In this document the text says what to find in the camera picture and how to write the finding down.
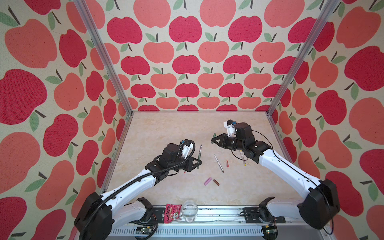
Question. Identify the aluminium right rear frame post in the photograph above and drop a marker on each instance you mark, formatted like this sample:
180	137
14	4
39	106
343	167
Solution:
326	12

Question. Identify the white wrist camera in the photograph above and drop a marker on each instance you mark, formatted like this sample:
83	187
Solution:
229	125
187	148

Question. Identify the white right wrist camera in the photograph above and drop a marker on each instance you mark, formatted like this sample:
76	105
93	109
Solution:
229	125

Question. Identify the pink snack packet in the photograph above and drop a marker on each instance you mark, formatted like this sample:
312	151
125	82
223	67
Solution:
172	213

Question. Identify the pink pen cap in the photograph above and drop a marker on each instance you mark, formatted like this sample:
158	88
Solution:
208	181

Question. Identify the white silver pen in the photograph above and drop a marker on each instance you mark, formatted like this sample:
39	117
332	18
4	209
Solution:
219	164

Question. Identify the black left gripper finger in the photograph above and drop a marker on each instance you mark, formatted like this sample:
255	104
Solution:
195	166
196	161

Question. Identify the green pen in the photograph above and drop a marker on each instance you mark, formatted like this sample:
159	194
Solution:
199	155

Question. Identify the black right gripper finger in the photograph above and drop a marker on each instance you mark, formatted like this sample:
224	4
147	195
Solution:
219	143
220	137

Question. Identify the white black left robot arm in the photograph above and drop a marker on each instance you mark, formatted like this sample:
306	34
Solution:
100	214

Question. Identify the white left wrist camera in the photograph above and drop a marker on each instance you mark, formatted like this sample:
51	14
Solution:
187	148

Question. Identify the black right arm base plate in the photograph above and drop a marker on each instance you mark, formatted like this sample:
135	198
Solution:
260	216

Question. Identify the clear glass bowl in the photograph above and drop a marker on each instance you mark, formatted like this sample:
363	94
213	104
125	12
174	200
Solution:
189	211

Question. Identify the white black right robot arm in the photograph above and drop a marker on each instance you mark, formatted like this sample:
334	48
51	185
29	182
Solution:
319	201

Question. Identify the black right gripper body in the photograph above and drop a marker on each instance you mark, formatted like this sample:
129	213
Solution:
231	143

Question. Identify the aluminium left rear frame post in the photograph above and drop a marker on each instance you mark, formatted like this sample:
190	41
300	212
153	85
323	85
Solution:
103	53

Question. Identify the aluminium frame post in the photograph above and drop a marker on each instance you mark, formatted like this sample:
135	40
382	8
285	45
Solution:
103	53
326	12

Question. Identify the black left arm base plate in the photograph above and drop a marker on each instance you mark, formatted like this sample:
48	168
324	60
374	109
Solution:
155	215

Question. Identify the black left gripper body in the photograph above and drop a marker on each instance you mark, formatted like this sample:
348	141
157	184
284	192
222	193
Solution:
186	165

